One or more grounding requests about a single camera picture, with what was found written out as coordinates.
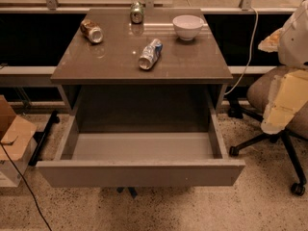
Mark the brown crushed can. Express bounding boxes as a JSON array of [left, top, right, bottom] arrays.
[[80, 19, 103, 43]]

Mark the grey drawer cabinet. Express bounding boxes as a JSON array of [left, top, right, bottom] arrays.
[[51, 9, 232, 117]]

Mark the black metal floor stand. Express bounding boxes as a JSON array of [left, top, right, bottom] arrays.
[[29, 110, 60, 167]]

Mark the cardboard box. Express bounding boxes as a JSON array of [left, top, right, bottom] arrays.
[[0, 95, 37, 187]]

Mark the blue tape cross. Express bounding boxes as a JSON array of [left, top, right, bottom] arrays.
[[116, 187, 138, 199]]

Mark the brown office chair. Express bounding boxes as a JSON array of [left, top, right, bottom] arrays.
[[229, 66, 308, 196]]

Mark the grey top drawer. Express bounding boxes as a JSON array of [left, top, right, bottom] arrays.
[[36, 90, 246, 189]]

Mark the black floor cable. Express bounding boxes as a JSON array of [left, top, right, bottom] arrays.
[[0, 141, 53, 231]]

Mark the white ceramic bowl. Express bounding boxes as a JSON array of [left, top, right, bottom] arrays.
[[172, 15, 204, 40]]

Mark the white hanging cable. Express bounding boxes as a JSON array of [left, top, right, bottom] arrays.
[[223, 7, 260, 96]]

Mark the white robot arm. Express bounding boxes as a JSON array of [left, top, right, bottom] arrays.
[[258, 0, 308, 135]]

